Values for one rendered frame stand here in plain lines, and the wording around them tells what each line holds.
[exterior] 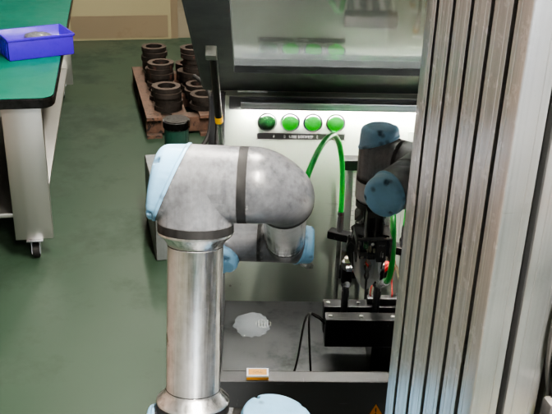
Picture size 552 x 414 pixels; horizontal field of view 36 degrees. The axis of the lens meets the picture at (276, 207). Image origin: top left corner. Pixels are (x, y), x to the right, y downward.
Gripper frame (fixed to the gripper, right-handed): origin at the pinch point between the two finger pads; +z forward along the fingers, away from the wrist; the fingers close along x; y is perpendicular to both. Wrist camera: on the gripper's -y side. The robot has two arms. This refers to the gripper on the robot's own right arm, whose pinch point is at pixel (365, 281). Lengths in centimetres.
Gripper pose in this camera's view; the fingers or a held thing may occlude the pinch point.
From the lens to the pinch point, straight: 179.0
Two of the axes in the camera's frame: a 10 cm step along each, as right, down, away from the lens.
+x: 10.0, 0.1, 0.3
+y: 0.2, 4.3, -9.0
